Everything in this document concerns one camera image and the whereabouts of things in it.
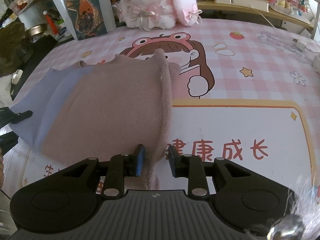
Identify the Harry Potter book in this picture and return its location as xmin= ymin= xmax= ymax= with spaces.
xmin=65 ymin=0 xmax=107 ymax=40

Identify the white wooden bookshelf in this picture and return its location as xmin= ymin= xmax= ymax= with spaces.
xmin=0 ymin=0 xmax=320 ymax=41

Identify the lavender and pink sweater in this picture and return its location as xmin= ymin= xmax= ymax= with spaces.
xmin=11 ymin=49 xmax=181 ymax=190

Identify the brown plush toy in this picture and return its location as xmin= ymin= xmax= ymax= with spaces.
xmin=0 ymin=22 xmax=34 ymax=77

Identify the pink plush bunny toy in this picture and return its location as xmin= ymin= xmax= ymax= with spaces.
xmin=113 ymin=0 xmax=202 ymax=31

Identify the white power strip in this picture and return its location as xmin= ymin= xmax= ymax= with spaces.
xmin=293 ymin=38 xmax=319 ymax=73

